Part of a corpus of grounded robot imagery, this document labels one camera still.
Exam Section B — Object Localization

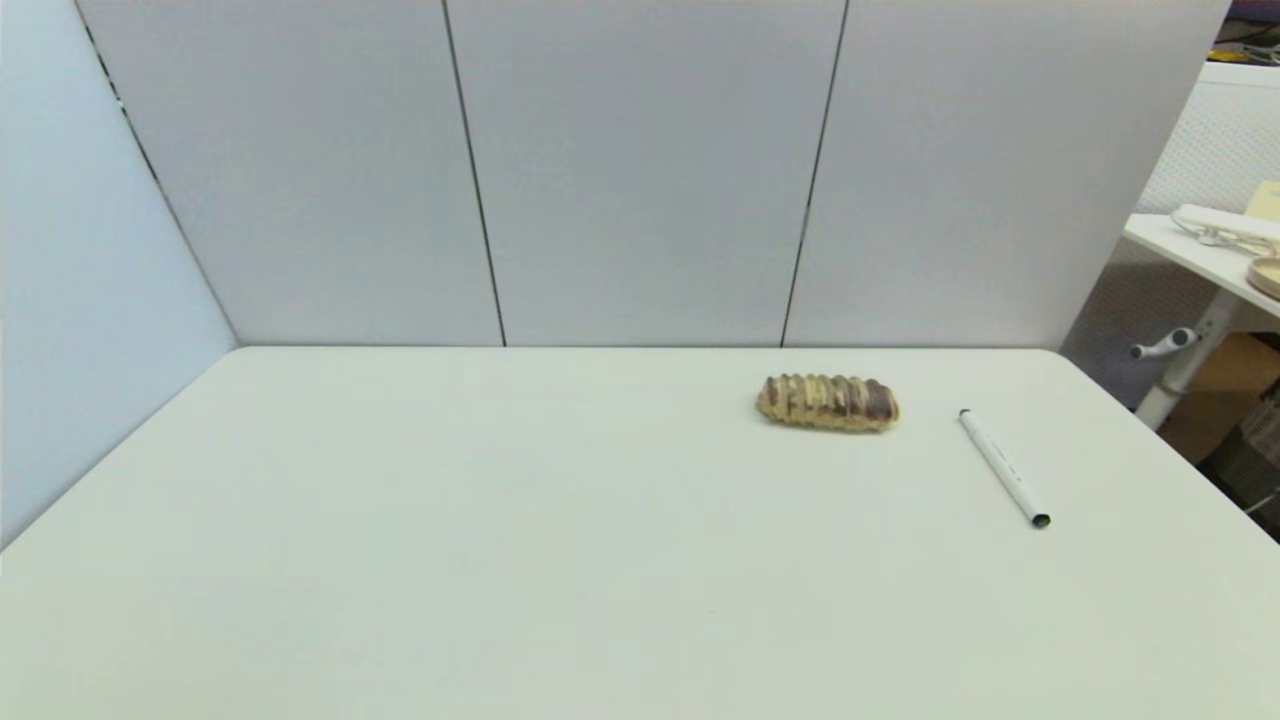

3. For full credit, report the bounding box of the striped brown bread roll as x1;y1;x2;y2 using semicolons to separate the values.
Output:
755;373;901;433

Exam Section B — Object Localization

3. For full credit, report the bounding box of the white power strip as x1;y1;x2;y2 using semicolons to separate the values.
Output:
1172;203;1280;248

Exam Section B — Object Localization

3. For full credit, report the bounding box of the brown cardboard box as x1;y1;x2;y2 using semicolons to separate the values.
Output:
1158;332;1280;466

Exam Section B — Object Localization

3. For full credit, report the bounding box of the white crank handle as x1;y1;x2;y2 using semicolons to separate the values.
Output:
1130;327;1199;361

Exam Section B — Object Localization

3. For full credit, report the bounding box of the colourful background clutter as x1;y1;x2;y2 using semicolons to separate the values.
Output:
1213;0;1280;67

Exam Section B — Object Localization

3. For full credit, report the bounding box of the white side table leg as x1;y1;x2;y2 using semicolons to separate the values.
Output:
1134;290;1245;431

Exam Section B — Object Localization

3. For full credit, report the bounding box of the white marker with black cap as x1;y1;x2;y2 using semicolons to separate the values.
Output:
958;408;1052;530

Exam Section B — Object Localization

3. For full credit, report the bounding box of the white perforated partition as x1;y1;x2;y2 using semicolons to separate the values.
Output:
1060;62;1280;411

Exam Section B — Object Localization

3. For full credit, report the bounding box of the white side table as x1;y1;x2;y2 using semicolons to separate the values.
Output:
1123;212;1280;321

